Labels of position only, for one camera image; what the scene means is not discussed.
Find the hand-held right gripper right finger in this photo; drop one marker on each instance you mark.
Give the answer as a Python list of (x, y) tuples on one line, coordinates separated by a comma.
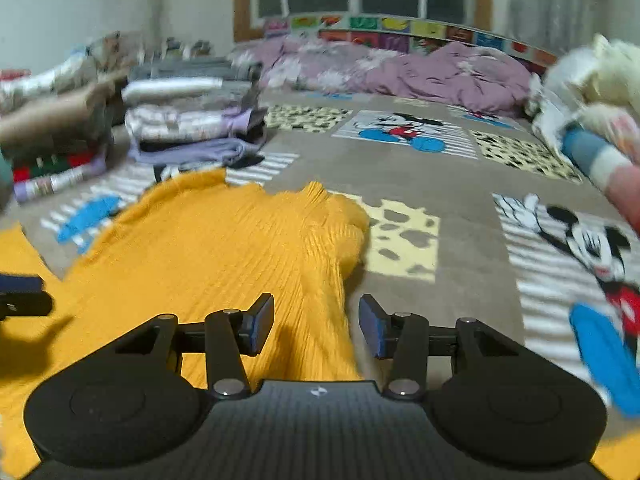
[(370, 325)]

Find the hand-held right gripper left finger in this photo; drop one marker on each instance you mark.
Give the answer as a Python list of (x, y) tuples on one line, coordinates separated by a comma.
[(264, 320)]

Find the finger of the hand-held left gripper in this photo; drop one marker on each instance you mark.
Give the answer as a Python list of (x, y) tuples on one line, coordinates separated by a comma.
[(20, 302)]

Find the yellow knit sweater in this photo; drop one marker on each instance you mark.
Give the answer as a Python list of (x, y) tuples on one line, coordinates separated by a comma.
[(200, 260)]

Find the stack of folded clothes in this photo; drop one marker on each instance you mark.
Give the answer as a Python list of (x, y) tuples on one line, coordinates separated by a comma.
[(50, 125), (190, 110)]

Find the cartoon printed blanket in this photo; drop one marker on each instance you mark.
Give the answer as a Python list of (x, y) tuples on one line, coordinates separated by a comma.
[(450, 175)]

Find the purple floral quilt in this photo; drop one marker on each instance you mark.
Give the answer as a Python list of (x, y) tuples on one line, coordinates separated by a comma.
[(425, 75)]

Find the grey dotted curtain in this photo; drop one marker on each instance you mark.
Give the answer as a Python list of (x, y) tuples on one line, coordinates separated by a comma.
[(550, 0)]

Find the colourful wall border strip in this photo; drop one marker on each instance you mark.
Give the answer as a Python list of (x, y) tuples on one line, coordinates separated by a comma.
[(400, 30)]

